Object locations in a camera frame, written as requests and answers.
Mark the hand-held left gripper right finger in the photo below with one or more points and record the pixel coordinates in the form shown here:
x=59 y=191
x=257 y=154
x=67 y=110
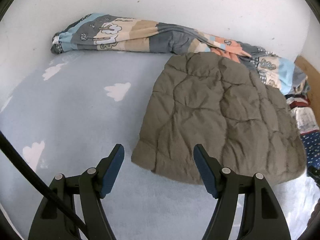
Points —
x=203 y=170

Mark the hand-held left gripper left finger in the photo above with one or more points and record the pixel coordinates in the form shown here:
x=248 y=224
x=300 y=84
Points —
x=113 y=170

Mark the olive puffer jacket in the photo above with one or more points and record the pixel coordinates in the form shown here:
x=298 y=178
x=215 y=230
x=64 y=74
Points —
x=212 y=110

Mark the pile of folded clothes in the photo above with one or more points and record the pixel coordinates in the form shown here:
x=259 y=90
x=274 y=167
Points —
x=312 y=145

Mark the light blue cloud bed sheet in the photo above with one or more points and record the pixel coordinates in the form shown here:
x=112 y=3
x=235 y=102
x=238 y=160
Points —
x=87 y=120

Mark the dark object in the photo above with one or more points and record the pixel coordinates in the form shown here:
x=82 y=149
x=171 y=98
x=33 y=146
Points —
x=314 y=173

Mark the patchwork printed duvet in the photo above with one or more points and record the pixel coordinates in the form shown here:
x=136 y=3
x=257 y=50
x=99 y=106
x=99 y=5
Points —
x=140 y=33

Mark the wooden headboard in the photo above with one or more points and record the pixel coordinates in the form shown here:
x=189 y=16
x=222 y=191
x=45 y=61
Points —
x=312 y=80

